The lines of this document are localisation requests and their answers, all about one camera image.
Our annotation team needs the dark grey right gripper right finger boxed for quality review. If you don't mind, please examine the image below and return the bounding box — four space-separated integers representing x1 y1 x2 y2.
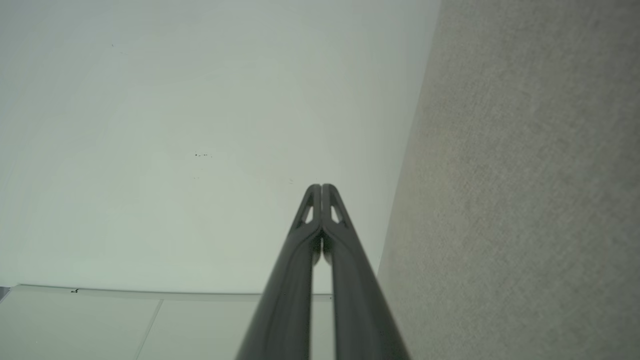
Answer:
322 183 412 360

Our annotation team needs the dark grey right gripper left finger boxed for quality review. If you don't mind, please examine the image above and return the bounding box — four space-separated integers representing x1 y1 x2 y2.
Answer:
235 183 323 360

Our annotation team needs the white cloth garment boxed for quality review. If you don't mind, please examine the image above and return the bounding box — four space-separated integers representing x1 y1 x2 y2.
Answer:
376 0 640 360

